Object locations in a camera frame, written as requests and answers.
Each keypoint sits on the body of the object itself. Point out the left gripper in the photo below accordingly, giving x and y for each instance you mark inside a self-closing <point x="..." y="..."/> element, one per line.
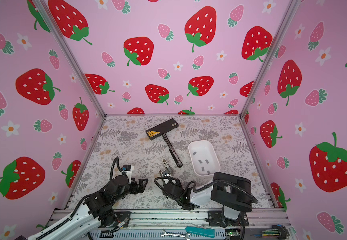
<point x="138" y="190"/>

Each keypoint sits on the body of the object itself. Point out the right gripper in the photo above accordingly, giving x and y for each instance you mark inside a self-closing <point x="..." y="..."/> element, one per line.
<point x="177" y="184"/>

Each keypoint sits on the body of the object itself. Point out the black stapler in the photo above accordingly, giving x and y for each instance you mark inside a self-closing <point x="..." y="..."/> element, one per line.
<point x="161" y="130"/>

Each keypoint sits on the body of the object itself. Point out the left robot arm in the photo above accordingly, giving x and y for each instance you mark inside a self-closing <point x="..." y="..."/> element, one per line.
<point x="93" y="211"/>

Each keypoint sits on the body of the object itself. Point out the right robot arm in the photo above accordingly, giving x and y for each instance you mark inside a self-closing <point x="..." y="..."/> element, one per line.
<point x="232" y="192"/>

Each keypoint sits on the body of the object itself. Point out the white plastic tray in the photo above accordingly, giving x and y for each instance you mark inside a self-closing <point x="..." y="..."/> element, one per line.
<point x="206" y="153"/>

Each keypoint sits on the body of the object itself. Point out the silver wrench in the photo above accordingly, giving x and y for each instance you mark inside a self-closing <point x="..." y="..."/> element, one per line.
<point x="178" y="235"/>

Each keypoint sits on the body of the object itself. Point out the green circuit board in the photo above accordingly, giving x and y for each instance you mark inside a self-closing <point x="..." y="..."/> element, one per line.
<point x="232" y="235"/>

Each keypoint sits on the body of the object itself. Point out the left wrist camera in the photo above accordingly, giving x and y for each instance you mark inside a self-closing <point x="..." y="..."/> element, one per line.
<point x="128" y="169"/>

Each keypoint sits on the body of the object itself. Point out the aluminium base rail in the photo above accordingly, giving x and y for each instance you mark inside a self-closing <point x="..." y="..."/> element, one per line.
<point x="160" y="224"/>

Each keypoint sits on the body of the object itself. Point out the teal handled tool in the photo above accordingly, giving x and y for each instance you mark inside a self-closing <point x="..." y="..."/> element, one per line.
<point x="210" y="233"/>

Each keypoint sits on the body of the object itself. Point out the black connector with coloured wires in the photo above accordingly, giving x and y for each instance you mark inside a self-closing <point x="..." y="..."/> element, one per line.
<point x="278" y="232"/>

